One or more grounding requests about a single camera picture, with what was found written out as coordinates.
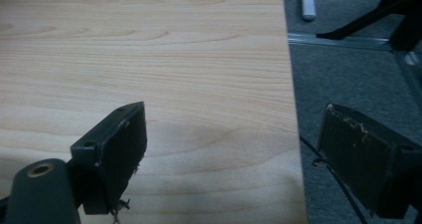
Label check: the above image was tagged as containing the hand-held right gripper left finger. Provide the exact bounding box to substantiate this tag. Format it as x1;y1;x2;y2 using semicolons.
69;101;148;216

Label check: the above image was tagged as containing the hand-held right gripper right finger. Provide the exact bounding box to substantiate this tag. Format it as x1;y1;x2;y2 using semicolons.
316;103;422;220

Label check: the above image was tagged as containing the white tube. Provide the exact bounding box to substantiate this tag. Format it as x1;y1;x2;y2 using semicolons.
300;0;317;22

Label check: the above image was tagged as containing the black cable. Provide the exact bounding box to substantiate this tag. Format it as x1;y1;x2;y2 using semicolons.
299;134;369;224

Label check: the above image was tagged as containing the metal floor rail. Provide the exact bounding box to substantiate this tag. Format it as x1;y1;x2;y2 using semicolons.
287;33;422;106

